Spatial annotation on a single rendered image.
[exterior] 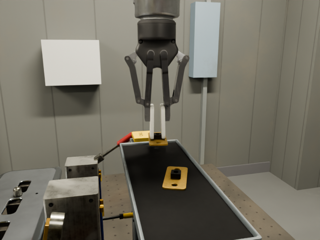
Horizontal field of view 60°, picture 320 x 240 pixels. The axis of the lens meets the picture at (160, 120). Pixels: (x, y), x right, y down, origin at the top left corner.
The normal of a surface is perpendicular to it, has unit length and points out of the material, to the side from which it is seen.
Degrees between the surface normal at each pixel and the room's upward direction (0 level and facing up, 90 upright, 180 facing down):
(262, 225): 0
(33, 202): 0
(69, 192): 0
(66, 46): 90
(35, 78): 90
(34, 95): 90
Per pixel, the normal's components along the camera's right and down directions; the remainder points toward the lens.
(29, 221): 0.00, -0.97
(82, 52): 0.25, 0.24
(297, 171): -0.97, 0.06
